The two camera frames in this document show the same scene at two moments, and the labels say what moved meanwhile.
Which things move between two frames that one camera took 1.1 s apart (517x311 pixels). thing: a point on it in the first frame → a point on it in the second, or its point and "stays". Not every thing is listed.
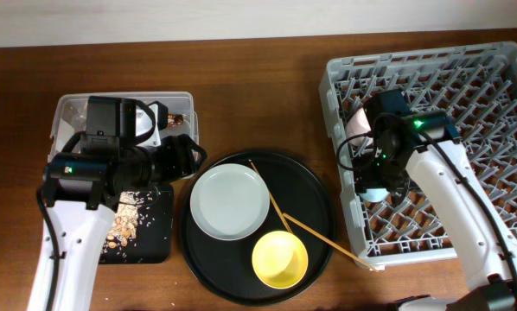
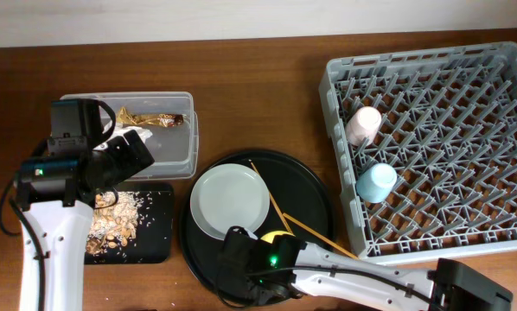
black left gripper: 181,155 → 131,164
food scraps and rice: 125,221 stays
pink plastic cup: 358,123 stays
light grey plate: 230,201 stays
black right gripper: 364,175 → 255,288
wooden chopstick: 328,241 stays
